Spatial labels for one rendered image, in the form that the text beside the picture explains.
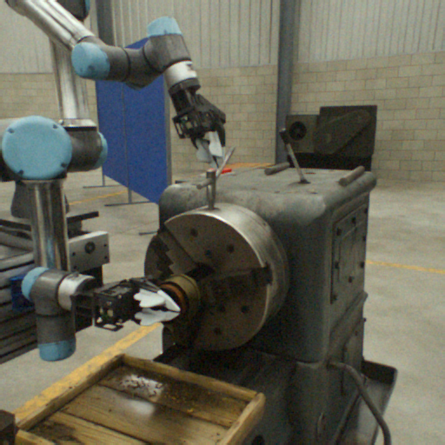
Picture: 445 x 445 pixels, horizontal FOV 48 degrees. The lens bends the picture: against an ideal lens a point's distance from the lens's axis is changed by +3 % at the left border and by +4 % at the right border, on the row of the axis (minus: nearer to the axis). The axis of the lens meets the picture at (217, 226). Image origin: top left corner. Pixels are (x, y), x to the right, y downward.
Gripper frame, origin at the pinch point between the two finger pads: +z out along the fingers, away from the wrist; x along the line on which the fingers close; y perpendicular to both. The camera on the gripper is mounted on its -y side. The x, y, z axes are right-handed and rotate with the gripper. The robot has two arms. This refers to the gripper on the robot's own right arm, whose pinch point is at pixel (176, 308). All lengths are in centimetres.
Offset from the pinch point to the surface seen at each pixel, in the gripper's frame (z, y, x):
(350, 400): 16, -69, -52
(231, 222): 3.3, -16.2, 14.0
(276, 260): 11.1, -22.0, 5.2
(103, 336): -164, -151, -108
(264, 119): -432, -991, 15
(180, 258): -6.8, -11.7, 5.8
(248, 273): 9.2, -12.0, 5.0
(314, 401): 16.5, -33.0, -31.9
